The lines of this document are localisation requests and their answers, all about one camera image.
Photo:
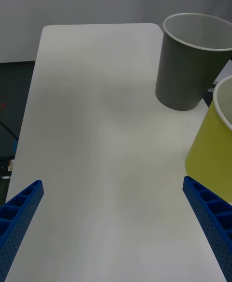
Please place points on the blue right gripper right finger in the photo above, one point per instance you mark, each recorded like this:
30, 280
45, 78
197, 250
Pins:
212, 214

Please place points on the yellow-green plastic bin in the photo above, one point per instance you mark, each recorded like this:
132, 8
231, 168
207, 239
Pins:
210, 153

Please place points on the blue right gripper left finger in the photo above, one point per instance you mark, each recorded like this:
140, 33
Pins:
19, 214

